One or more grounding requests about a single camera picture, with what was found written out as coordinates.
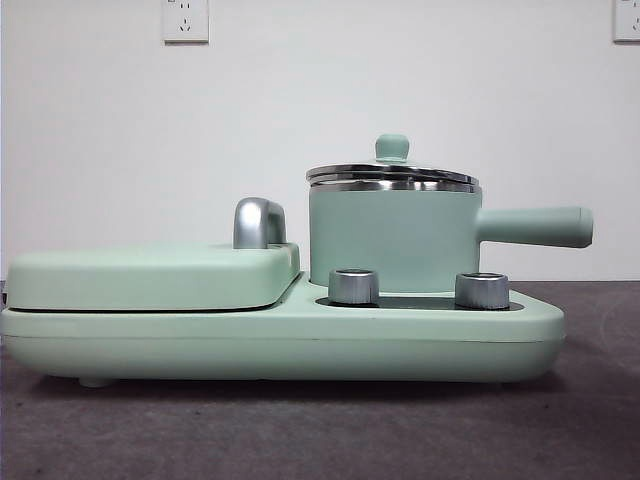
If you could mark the glass lid with green knob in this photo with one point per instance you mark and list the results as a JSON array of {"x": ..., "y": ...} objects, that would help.
[{"x": 392, "y": 147}]

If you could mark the silver control knob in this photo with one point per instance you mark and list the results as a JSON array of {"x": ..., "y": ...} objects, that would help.
[
  {"x": 480, "y": 290},
  {"x": 352, "y": 287}
]

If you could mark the green breakfast maker base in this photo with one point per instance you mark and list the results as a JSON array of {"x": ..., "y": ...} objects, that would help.
[{"x": 300, "y": 340}]

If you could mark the green griddle cover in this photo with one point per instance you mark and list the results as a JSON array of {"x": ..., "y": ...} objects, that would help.
[{"x": 150, "y": 275}]

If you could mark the white wall socket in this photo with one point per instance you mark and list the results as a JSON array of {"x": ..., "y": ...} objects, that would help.
[
  {"x": 627, "y": 25},
  {"x": 185, "y": 25}
]

